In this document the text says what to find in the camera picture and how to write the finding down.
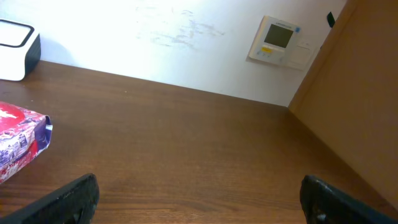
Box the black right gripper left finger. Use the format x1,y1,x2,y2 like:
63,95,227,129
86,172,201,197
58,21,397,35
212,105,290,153
1,173,100,224

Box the white wall thermostat panel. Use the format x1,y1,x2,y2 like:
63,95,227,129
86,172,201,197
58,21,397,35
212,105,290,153
248,16,302,66

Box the red purple package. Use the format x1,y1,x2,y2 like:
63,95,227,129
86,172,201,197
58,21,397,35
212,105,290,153
1,101,53,182

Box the white barcode scanner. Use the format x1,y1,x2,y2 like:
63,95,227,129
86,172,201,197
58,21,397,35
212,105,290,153
1,19,41,82

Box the black wall clip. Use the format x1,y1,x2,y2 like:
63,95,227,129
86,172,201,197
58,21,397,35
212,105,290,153
326,12,335,28

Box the white wall light switch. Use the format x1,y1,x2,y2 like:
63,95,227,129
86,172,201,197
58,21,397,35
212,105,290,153
287,39,313,70

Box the brown wooden side panel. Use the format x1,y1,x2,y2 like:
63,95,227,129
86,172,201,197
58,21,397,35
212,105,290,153
289,0,397,206

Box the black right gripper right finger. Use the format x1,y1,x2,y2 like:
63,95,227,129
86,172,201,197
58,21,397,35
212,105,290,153
300,175,397,224

